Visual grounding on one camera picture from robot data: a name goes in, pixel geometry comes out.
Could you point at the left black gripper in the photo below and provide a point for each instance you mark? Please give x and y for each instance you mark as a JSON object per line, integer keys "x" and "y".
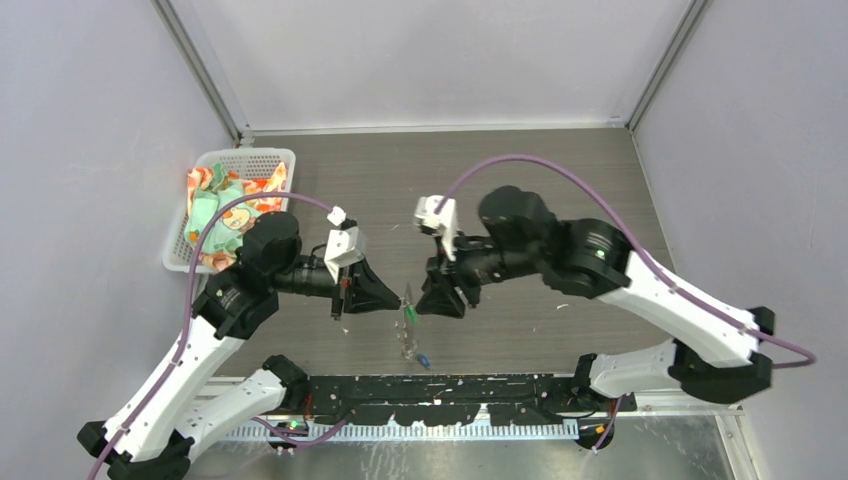
{"x": 361, "y": 289}

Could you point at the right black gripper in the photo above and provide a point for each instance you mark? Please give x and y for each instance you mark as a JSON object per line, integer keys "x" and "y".
{"x": 441, "y": 298}

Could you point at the green key tag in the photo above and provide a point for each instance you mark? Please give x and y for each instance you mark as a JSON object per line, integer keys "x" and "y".
{"x": 410, "y": 314}

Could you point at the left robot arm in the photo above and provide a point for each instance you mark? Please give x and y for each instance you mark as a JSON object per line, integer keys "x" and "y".
{"x": 159, "y": 433}

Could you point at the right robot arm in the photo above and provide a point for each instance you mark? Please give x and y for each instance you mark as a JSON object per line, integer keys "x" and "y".
{"x": 712, "y": 350}

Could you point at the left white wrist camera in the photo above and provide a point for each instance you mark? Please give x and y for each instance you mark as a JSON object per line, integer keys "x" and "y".
{"x": 346, "y": 244}

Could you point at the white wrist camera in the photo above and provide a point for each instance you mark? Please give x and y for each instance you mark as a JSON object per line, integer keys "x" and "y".
{"x": 346, "y": 244}
{"x": 437, "y": 217}

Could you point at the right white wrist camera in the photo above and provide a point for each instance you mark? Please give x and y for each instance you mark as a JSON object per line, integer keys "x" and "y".
{"x": 437, "y": 217}

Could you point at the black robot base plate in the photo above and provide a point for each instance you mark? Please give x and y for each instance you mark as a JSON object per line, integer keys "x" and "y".
{"x": 442, "y": 400}

